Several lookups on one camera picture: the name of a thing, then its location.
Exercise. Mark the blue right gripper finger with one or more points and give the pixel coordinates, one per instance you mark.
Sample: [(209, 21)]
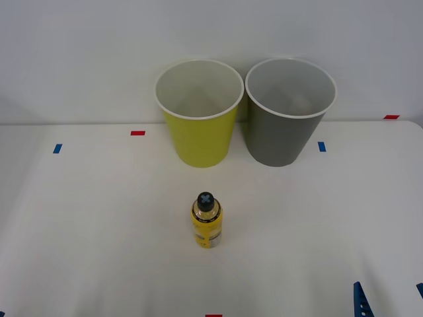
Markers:
[(360, 302), (420, 290)]

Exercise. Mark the yellow bottle with black cap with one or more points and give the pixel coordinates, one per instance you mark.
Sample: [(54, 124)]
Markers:
[(207, 228)]

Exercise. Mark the grey plastic waste bin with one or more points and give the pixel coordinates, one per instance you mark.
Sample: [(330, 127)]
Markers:
[(281, 140)]

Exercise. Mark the yellow-green plastic waste bin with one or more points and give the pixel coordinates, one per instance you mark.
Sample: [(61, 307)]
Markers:
[(201, 142)]

